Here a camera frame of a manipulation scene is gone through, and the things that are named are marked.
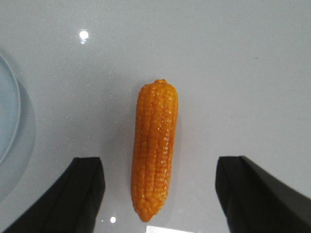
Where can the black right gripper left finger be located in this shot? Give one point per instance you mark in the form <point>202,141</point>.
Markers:
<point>70,205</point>

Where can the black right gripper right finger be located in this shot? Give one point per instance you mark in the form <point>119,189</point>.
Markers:
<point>254,201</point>

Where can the orange corn cob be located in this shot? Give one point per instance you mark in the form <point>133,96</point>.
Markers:
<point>155,127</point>

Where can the light blue plate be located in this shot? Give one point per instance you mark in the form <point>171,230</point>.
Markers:
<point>10,107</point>

